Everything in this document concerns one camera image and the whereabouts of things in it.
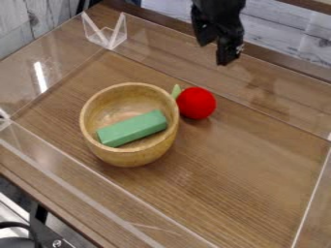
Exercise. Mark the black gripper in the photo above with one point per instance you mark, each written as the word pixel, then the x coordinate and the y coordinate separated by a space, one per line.
pixel 219 13

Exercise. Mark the green rectangular block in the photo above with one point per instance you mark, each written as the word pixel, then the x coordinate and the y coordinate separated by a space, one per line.
pixel 132 129

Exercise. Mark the small green object behind bowl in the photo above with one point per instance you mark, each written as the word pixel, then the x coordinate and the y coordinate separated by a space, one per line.
pixel 176 91

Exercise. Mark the brown wooden bowl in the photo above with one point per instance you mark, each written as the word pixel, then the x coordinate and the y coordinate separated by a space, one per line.
pixel 116 103

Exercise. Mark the red ball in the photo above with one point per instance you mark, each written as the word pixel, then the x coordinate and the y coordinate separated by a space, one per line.
pixel 196 103

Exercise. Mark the clear acrylic corner bracket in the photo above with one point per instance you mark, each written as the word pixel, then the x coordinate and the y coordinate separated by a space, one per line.
pixel 105 37

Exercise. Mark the clear acrylic tray wall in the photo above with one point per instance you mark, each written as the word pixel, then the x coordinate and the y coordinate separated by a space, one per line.
pixel 99 208

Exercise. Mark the black table leg bracket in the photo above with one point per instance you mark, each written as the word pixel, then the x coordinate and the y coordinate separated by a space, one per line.
pixel 45 237

